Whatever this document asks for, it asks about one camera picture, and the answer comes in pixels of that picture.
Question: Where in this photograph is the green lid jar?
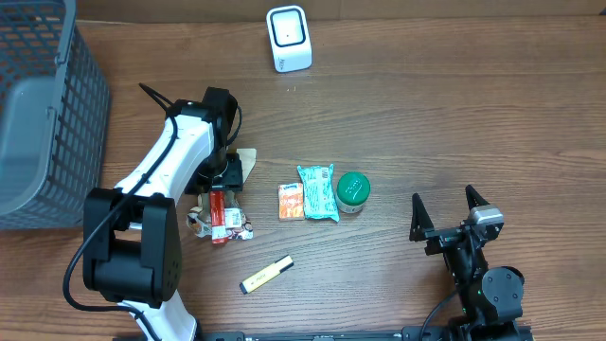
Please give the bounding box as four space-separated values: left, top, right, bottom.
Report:
335 171 371 214

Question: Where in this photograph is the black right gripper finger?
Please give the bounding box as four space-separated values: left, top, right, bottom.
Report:
409 193 435 242
465 185 489 210

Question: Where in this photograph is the yellow highlighter black cap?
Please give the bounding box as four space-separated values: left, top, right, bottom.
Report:
240 255 294 295

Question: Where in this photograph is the white patterned wrapper packet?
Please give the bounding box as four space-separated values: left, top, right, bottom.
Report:
187 206 254 242

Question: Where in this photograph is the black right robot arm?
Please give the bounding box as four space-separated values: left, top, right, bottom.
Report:
409 185 532 340

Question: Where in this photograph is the white barcode scanner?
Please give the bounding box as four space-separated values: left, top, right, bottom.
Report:
266 5 312 73

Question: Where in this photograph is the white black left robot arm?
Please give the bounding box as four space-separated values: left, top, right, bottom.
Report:
75 86 243 340

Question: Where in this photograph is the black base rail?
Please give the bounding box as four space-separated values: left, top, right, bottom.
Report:
113 324 535 341

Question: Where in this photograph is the orange snack packet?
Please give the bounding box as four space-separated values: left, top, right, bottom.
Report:
277 183 305 221

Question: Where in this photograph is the red snack bar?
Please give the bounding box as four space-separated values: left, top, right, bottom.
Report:
209 191 227 244

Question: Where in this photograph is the grey plastic mesh basket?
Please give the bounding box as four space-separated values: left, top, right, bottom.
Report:
1 0 111 230

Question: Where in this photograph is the brown transparent snack bag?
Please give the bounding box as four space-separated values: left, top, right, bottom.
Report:
197 148 257 210

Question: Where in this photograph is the teal tissue packet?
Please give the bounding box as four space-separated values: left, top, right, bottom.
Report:
297 164 340 223

